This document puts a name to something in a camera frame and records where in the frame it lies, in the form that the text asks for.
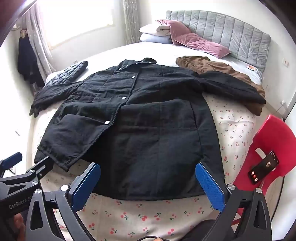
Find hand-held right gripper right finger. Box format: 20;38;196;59
195;162;273;241

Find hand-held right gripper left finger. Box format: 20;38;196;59
25;163;101;241

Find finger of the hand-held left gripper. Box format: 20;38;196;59
0;152;23;178
0;156;55;200

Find black quilted snap-button jacket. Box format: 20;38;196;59
29;57;267;201

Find hanging dark clothes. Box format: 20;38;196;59
17;35;45;87

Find person's left hand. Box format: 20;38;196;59
13;213;26;234

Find black smartphone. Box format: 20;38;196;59
248;151;279;185

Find cherry print blanket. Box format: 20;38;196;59
30;93;257;241

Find red plastic chair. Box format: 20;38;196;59
232;114;296;223

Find black shiny puffer jacket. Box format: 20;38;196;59
46;61;89;87

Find brown fleece garment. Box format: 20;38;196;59
176;56;266;116

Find patterned sheer curtain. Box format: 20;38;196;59
23;2;56;75
122;0;141;44

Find long pink velvet pillow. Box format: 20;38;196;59
172;32;232;59

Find bed with white sheet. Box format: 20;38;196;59
26;40;266;241

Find bright window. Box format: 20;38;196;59
39;0;125;47

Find grey padded headboard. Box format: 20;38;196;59
166;10;271;72

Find light blue pillow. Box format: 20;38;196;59
140;33;173;44

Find square pink velvet pillow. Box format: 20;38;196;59
156;20;191;45

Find white folded duvet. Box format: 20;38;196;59
139;23;173;37

